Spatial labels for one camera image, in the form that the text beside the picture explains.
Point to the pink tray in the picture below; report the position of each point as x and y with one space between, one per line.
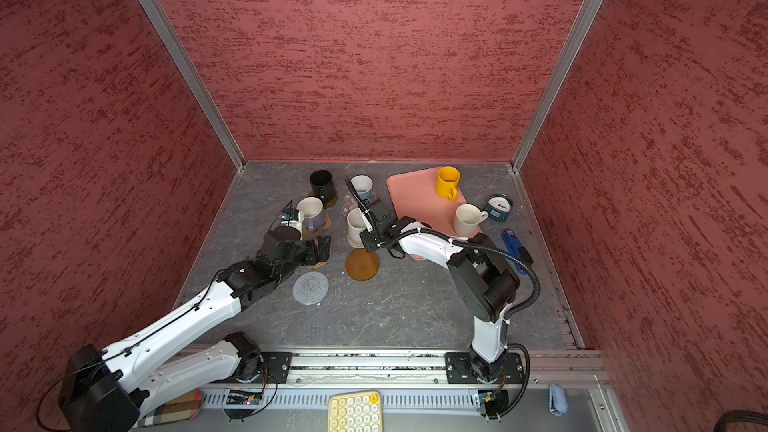
413 194

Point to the paw print cork coaster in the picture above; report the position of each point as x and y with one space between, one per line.
327 227

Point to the blue stapler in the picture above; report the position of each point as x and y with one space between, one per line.
515 247

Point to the yellow mug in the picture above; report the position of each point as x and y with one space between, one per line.
447 185

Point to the black mug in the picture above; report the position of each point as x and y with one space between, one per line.
322 183

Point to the white mug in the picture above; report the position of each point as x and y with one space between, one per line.
467 220
355 226

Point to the yellow keypad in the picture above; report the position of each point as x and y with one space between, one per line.
355 412

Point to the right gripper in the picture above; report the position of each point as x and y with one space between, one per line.
370 245

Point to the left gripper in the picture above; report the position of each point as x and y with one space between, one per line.
323 249

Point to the plaid glasses case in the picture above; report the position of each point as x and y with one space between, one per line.
185 407

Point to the black cable corner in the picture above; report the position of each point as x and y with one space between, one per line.
738 417

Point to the pink flower coaster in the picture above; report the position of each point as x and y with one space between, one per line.
348 208

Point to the blue mug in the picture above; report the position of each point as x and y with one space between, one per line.
363 187

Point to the grey round coaster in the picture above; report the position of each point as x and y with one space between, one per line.
310 288

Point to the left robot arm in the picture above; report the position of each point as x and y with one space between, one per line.
111 389

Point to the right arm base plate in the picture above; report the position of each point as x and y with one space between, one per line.
470 368

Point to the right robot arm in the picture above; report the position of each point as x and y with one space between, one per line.
492 283

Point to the white mug right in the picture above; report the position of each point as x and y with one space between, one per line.
467 220

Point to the purple mug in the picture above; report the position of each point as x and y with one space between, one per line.
312 214

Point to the dark glossy brown coaster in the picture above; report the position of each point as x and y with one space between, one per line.
327 202

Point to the white mug back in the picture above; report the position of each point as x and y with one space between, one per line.
355 226

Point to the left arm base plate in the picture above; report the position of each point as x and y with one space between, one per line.
276 367

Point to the brown wooden round coaster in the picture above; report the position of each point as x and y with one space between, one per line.
361 265

